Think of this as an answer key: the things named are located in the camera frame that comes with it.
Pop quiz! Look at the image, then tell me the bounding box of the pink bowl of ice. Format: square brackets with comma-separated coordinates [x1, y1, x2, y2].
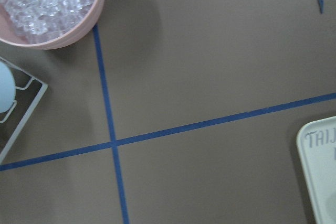
[1, 0, 104, 50]

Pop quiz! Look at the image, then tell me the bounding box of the white rectangular tray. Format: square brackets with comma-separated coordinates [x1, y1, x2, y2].
[296, 116, 335, 223]

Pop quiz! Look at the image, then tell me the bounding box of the blue cup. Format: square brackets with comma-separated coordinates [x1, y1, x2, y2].
[0, 62, 16, 113]

